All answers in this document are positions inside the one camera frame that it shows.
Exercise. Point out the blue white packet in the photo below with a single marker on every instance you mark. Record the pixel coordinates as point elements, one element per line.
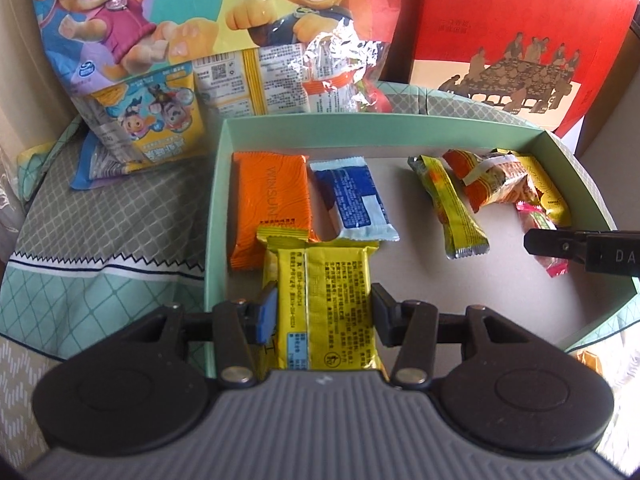
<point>352,200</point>

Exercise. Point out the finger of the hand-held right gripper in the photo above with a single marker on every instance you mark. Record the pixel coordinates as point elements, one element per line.
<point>555,246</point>

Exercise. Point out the red gift box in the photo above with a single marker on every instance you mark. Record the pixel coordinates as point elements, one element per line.
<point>450,10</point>

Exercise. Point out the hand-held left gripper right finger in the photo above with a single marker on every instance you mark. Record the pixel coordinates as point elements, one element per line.
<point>384,317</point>

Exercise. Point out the blue foil packet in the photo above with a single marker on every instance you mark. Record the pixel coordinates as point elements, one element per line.
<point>95,170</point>

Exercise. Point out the green cardboard box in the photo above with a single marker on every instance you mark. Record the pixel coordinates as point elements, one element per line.
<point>500,300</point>

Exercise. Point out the clear biscuit packet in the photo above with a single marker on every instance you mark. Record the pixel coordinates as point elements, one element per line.
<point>492,180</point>

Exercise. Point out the large yellow packet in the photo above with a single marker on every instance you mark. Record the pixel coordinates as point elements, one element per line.
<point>547,185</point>

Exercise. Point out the yellow cartoon packet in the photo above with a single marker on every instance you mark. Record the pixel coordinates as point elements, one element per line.
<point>155,120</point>

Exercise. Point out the silver orange-striped packet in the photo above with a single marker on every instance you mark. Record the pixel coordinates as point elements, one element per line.
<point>335,80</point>

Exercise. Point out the yellow wafer packet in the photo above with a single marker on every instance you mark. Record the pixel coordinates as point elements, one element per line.
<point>330,300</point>

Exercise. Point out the small pink candy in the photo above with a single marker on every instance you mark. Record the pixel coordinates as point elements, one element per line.
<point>537,220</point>

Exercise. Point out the orange yellow packet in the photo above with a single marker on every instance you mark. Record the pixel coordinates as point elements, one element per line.
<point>591,364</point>

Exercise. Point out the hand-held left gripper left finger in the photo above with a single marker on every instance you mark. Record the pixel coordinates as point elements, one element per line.
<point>266,315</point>

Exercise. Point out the green yellow long packet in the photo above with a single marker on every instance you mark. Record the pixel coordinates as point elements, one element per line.
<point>450,210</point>

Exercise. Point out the white yellow-edged packet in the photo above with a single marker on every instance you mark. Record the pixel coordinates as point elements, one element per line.
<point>280,80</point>
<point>220,85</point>

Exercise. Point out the patterned bed cover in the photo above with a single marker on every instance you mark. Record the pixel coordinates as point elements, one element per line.
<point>100,240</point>

